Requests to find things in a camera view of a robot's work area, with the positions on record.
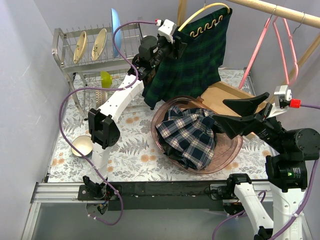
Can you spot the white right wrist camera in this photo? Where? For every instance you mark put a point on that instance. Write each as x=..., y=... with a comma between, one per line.
x=283, y=100

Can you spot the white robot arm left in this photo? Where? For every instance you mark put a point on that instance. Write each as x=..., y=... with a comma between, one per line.
x=102, y=121

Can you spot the pink transparent tray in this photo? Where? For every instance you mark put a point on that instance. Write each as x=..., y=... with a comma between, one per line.
x=226, y=150

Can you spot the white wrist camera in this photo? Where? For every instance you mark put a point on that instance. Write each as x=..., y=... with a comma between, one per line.
x=166, y=29
x=283, y=100

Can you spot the cream plate left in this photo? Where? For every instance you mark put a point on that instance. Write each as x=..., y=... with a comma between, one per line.
x=80, y=47

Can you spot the cream plate right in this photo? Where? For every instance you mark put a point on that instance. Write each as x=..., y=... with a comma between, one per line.
x=99, y=44

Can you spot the cream bowl dark rim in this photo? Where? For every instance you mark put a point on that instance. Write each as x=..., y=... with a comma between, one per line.
x=84, y=144

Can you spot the blue plate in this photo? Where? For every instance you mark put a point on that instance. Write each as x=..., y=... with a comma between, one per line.
x=115, y=20

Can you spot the navy cream plaid skirt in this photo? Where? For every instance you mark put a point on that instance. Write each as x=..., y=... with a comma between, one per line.
x=189, y=136

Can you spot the floral table mat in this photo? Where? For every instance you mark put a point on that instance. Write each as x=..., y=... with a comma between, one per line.
x=136, y=157

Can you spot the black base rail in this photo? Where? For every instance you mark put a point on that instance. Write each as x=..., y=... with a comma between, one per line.
x=159, y=195

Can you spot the patterned cup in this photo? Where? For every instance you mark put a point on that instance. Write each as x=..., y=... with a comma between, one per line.
x=101, y=96

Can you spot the green tartan skirt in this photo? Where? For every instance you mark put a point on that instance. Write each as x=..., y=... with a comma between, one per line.
x=197, y=69

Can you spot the wooden clothes rack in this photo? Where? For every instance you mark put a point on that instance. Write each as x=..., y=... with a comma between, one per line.
x=285, y=14

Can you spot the yellow-green bowl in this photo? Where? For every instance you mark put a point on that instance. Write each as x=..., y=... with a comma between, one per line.
x=106, y=80

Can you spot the cream plate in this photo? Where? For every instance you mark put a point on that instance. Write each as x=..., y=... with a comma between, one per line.
x=80, y=47
x=99, y=44

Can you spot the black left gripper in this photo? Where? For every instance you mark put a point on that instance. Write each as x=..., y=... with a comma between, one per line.
x=179, y=45

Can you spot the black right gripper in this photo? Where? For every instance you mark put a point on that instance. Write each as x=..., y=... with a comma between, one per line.
x=261, y=117

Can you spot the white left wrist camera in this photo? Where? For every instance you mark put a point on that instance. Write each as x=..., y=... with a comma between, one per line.
x=166, y=29

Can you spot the pink wavy hanger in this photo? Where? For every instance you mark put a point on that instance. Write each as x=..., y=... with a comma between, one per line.
x=256, y=50

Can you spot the steel dish rack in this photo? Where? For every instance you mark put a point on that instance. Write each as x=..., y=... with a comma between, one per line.
x=86, y=74

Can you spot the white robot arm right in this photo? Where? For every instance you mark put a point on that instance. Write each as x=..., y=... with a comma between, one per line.
x=289, y=181

